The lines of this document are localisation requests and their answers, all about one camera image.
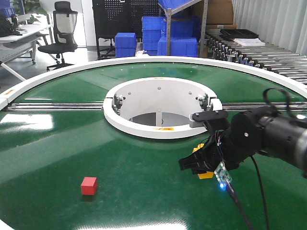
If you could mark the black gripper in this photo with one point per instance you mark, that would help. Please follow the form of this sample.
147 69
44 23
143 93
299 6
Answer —
228 143

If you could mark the yellow toy brick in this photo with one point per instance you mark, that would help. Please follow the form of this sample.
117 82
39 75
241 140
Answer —
206 175

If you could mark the red cube block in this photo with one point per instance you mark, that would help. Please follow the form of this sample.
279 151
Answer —
89 186

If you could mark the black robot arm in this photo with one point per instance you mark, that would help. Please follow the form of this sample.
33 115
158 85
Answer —
262 130

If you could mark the tilted blue bin on rack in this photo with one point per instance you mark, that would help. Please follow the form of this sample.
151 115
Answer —
171 4

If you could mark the white outer turntable rim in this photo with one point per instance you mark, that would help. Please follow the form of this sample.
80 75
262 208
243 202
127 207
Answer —
46 150

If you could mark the roller conveyor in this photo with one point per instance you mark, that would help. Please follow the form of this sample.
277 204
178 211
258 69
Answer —
269 57

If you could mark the white foam sheet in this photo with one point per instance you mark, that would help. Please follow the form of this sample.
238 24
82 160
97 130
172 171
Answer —
254 42

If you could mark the black tray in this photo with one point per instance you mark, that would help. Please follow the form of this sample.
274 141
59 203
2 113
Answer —
238 33

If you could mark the stacked blue crates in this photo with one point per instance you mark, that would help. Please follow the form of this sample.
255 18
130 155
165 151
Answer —
183 40

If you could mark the cardboard box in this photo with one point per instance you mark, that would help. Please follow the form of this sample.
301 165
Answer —
219 14

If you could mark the grey metal rack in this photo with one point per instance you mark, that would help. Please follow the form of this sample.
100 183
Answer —
179 12

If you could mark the small blue crate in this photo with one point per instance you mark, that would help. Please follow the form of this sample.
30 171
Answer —
125 45

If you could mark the black pegboard panel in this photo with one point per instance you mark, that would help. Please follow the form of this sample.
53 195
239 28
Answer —
117 16

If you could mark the black office chair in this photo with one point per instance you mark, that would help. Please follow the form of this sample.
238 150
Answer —
64 25

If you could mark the white desk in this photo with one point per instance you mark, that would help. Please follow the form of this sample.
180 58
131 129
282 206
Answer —
14 46

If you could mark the green potted plant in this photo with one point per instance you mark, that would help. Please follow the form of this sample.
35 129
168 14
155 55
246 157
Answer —
32 7

